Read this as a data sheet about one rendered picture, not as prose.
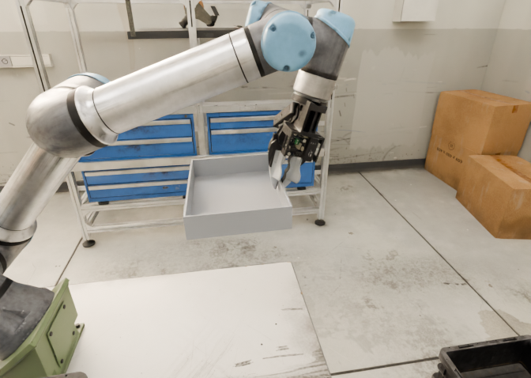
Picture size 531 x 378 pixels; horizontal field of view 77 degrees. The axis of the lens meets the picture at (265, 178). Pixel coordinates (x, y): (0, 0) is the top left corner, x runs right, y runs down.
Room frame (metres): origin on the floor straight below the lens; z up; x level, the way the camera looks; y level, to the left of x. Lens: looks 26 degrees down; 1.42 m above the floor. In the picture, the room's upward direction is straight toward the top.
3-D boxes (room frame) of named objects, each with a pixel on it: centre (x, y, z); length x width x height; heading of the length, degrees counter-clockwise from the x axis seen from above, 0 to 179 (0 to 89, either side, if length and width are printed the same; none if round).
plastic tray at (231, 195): (0.66, 0.07, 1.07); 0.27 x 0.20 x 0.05; 8
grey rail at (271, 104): (2.06, 0.41, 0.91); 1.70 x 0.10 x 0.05; 99
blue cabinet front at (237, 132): (2.09, 0.01, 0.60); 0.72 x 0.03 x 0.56; 99
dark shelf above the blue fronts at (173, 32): (2.30, 0.19, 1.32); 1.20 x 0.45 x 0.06; 99
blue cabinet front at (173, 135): (1.97, 0.80, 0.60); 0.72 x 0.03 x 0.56; 99
